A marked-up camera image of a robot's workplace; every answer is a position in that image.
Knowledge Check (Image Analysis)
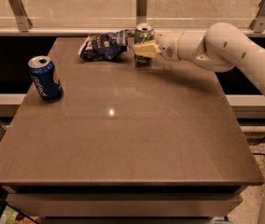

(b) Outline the grey table drawer front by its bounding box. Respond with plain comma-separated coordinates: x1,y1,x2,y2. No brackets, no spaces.
7,193,242,217

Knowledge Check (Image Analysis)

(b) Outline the blue crumpled chip bag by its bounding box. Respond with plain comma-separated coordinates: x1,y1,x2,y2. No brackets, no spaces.
78,29,132,62

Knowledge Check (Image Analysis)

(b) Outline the colourful package under table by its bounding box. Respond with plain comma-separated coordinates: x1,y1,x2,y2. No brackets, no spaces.
0,206,40,224

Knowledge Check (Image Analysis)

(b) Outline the middle metal railing bracket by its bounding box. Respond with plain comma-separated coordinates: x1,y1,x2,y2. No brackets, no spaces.
136,0,147,24

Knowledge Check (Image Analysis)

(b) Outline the green soda can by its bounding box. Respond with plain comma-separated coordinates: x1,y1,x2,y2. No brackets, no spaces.
134,22,155,65

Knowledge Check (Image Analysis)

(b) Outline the left metal railing bracket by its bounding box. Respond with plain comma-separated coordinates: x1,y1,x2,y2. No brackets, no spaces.
8,0,33,32

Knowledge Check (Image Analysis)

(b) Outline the blue Pepsi can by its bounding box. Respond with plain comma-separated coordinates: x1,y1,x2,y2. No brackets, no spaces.
28,56,63,103

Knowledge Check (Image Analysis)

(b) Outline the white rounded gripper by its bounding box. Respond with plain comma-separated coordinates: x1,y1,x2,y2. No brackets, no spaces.
132,31,183,61

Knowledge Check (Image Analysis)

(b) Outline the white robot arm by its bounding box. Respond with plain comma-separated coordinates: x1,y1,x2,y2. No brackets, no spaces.
133,22,265,96

